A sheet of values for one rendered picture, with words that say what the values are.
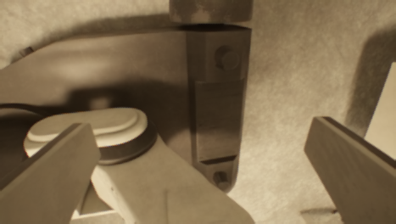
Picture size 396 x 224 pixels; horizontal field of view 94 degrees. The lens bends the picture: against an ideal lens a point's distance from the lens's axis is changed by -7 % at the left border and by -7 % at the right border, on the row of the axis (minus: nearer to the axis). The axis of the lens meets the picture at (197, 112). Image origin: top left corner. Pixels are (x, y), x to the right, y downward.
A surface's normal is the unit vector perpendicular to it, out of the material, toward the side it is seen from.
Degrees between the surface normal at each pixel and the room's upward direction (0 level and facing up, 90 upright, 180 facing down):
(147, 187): 90
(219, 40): 0
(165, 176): 90
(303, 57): 0
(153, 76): 0
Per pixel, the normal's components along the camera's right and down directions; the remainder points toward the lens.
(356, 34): 0.21, 0.47
